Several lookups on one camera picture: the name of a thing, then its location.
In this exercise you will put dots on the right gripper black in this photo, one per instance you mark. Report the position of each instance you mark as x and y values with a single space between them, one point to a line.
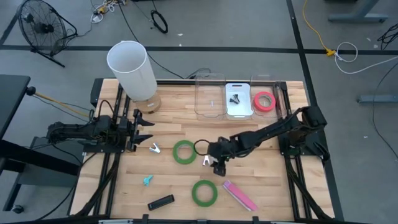
222 147

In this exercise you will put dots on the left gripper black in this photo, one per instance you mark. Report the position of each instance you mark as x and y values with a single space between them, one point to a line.
129 133

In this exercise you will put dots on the green tape roll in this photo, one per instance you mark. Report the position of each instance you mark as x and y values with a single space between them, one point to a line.
174 152
193 193

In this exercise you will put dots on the teal blue staple remover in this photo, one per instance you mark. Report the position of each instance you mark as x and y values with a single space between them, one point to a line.
147 181

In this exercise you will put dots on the black stapler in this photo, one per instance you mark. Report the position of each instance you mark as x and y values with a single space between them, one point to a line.
161 202

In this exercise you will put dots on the pink tape roll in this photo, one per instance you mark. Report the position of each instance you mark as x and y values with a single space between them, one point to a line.
255 102

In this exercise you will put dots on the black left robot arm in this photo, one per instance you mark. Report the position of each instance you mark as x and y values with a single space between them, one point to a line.
77 129

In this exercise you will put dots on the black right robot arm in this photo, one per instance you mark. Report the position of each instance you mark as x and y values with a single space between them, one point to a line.
270 129

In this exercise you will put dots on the white shade lamp wooden base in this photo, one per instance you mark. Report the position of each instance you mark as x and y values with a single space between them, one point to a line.
130 68

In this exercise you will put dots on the clear plastic bin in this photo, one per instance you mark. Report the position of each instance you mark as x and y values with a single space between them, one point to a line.
202 109
264 84

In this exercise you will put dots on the white plastic bin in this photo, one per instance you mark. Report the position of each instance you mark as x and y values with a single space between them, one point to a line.
244 109

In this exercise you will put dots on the wooden stick black knob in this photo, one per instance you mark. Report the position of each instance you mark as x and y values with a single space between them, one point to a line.
30 91

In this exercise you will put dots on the black desk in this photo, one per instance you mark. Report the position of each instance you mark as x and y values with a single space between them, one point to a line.
12 99

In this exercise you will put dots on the black floor fan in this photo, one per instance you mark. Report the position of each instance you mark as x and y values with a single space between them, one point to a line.
46 28

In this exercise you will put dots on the grey desk foot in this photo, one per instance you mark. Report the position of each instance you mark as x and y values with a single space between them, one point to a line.
357 17
377 99

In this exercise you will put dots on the black metal station frame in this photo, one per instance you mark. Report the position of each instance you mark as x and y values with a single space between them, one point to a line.
292 174

